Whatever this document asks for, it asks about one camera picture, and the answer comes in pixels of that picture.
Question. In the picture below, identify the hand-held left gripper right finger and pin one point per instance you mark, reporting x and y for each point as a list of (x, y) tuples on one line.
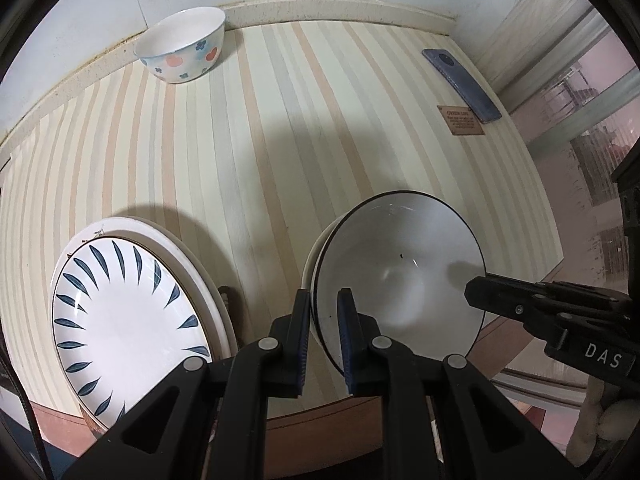
[(345, 345)]

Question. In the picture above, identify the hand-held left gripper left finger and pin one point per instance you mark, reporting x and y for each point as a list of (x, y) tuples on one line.
[(301, 340)]

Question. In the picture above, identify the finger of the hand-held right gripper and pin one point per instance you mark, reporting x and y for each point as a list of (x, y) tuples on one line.
[(500, 297)]

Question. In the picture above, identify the white plate with sprig print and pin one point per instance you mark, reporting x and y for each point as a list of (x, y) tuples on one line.
[(227, 330), (172, 252)]

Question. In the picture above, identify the white bowl with black rim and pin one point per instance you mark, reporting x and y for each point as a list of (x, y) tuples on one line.
[(400, 260)]

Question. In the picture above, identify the blue leaf pattern plate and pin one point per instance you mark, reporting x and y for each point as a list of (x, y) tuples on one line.
[(125, 320)]

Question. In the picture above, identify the person's right forearm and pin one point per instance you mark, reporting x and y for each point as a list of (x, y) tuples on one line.
[(615, 420)]

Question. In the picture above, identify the small brown card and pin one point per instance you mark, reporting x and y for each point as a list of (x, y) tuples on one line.
[(460, 120)]

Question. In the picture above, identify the blue smartphone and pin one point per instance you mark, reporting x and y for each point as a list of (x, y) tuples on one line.
[(462, 85)]

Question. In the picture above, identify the white bowl with floral print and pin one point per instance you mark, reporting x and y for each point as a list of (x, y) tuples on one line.
[(175, 35)]

